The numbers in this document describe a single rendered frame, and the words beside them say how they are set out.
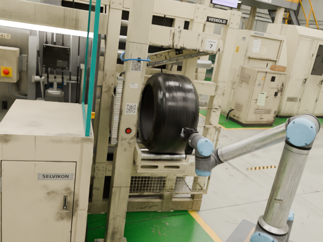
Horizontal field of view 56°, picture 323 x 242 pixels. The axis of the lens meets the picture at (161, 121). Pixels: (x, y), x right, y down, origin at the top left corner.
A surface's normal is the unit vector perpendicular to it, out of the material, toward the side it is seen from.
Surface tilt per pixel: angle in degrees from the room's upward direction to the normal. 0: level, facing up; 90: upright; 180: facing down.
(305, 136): 85
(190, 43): 90
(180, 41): 90
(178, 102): 58
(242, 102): 90
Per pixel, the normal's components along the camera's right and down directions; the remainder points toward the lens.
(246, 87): -0.89, 0.00
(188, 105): 0.30, -0.17
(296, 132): -0.55, 0.08
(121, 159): 0.26, 0.32
